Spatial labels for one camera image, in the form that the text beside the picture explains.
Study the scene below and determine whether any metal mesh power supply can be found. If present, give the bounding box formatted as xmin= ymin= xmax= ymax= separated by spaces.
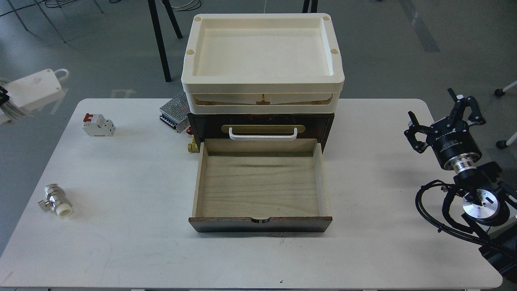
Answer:
xmin=160 ymin=91 xmax=190 ymax=134

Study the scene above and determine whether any black table leg right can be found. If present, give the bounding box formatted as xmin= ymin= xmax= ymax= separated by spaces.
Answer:
xmin=302 ymin=0 xmax=318 ymax=13

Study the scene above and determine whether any white drawer handle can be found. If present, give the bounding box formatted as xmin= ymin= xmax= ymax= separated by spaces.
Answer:
xmin=229 ymin=127 xmax=298 ymax=141

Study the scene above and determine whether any open wooden drawer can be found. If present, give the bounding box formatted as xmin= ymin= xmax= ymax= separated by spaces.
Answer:
xmin=189 ymin=139 xmax=333 ymax=232

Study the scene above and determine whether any cream plastic tray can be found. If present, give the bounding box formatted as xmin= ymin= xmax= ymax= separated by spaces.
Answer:
xmin=187 ymin=92 xmax=340 ymax=114
xmin=181 ymin=13 xmax=345 ymax=94

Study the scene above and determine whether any white red circuit breaker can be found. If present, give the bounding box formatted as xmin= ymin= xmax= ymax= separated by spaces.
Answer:
xmin=83 ymin=114 xmax=115 ymax=136

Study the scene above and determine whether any white charger with cable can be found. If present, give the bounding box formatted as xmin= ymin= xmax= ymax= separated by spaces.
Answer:
xmin=0 ymin=69 xmax=70 ymax=124

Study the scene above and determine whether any office chair wheel base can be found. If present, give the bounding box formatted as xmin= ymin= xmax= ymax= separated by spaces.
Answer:
xmin=495 ymin=80 xmax=517 ymax=150

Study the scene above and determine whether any metal white pipe valve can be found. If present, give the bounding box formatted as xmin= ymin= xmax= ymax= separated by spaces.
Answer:
xmin=38 ymin=184 xmax=73 ymax=217

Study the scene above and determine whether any dark wooden cabinet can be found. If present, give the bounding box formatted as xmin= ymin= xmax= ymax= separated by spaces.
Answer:
xmin=188 ymin=113 xmax=335 ymax=148

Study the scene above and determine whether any black table leg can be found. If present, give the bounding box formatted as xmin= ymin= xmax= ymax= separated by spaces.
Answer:
xmin=147 ymin=0 xmax=183 ymax=82
xmin=302 ymin=0 xmax=318 ymax=13

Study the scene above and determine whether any cream plastic tray lower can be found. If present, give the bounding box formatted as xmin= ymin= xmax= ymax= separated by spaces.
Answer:
xmin=187 ymin=92 xmax=340 ymax=114

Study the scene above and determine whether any brass fitting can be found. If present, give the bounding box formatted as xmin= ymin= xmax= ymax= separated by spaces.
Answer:
xmin=187 ymin=135 xmax=200 ymax=153

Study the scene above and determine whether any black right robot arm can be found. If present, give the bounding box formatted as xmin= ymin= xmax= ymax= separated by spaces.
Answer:
xmin=404 ymin=88 xmax=517 ymax=283

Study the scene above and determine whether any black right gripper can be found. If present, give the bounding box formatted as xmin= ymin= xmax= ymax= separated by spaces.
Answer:
xmin=404 ymin=88 xmax=487 ymax=170

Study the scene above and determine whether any cream plastic tray top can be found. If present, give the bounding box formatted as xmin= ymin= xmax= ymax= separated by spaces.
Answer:
xmin=181 ymin=13 xmax=345 ymax=94

